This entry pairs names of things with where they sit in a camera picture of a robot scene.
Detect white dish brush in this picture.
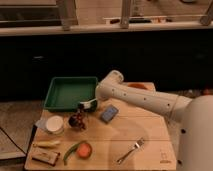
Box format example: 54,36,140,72
79,99,97,110

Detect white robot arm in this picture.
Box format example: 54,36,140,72
95,70,213,171

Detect green plastic tray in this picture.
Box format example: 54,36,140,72
44,77,98,112

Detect blue sponge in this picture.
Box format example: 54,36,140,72
100,105,118,123

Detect orange bowl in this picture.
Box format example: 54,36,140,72
128,83,147,90

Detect brown toy figure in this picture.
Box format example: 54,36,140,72
68,111,86,130

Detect white cup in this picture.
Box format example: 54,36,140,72
45,116,64,134

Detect silver fork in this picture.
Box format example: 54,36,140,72
116,138,144,164

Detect orange carrot slice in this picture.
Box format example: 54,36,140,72
76,143,92,159

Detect green bean pod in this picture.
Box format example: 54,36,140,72
63,142,82,165

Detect brown wooden block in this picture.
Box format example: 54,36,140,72
32,148,60,166

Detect black cable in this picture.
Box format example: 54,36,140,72
0,126,28,156

